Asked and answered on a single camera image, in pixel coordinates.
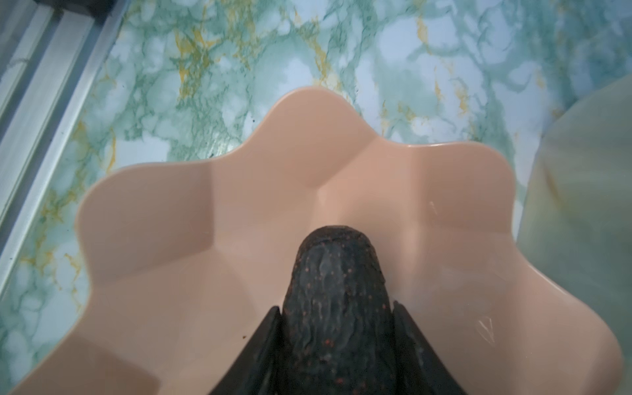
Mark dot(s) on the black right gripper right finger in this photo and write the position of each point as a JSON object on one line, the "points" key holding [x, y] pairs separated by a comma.
{"points": [[419, 368]]}

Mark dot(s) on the translucent yellowish plastic bag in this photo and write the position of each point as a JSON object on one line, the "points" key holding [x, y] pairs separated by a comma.
{"points": [[576, 222]]}

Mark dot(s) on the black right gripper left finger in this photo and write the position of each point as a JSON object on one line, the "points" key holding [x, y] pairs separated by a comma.
{"points": [[254, 370]]}

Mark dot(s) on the pink scalloped fruit plate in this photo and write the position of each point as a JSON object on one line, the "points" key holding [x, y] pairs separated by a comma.
{"points": [[185, 259]]}

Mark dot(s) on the aluminium front rail frame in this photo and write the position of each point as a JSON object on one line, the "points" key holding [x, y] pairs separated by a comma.
{"points": [[51, 52]]}

